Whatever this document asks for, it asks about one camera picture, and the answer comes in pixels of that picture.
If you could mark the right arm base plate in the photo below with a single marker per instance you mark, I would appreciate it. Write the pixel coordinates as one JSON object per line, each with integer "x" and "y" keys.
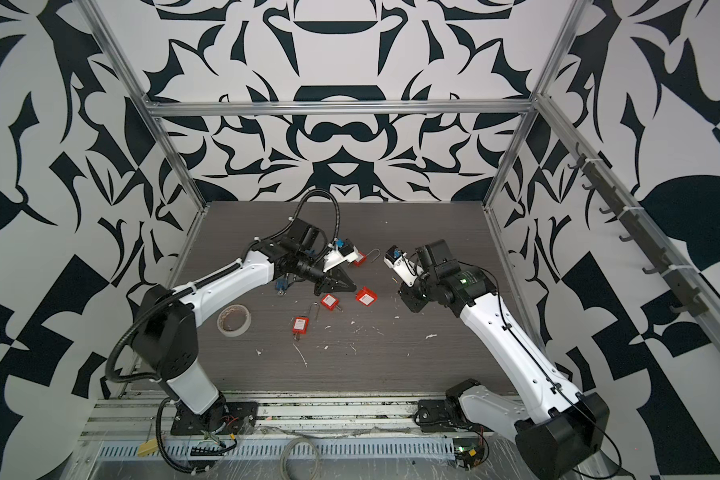
{"x": 445, "y": 415}

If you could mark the tape roll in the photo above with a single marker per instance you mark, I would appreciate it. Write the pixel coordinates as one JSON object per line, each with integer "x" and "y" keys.
{"x": 234, "y": 321}

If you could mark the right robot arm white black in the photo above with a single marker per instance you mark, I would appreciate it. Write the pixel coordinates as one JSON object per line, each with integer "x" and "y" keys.
{"x": 554, "y": 426}

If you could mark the blue padlock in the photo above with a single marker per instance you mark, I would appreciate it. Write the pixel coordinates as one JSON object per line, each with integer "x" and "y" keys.
{"x": 282, "y": 285}

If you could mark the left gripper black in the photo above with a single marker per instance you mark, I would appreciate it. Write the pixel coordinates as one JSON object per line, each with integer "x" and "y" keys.
{"x": 336, "y": 282}

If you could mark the red padlock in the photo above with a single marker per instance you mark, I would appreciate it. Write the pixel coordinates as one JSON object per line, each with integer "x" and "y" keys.
{"x": 370, "y": 256}
{"x": 366, "y": 296}
{"x": 327, "y": 297}
{"x": 301, "y": 322}

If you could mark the red padlock front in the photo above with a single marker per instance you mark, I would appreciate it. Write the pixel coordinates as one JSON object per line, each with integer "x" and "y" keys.
{"x": 301, "y": 322}

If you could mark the small circuit board right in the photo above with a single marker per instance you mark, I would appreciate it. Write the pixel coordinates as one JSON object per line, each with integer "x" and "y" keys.
{"x": 470, "y": 453}

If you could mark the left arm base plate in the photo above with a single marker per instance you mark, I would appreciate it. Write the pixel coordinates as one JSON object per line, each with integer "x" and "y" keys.
{"x": 222, "y": 418}

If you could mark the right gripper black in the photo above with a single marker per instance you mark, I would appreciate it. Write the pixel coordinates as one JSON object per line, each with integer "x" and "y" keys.
{"x": 415, "y": 302}

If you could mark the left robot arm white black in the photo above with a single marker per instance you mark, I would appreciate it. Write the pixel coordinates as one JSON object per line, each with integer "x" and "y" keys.
{"x": 161, "y": 345}

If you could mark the aluminium frame crossbar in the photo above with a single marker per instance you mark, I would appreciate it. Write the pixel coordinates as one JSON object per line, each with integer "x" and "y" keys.
{"x": 349, "y": 107}

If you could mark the grey hook rail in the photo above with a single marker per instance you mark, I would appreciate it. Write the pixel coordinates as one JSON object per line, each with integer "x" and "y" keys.
{"x": 643, "y": 231}

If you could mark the yellow connector block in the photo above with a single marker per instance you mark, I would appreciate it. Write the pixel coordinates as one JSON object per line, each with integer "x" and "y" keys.
{"x": 147, "y": 448}

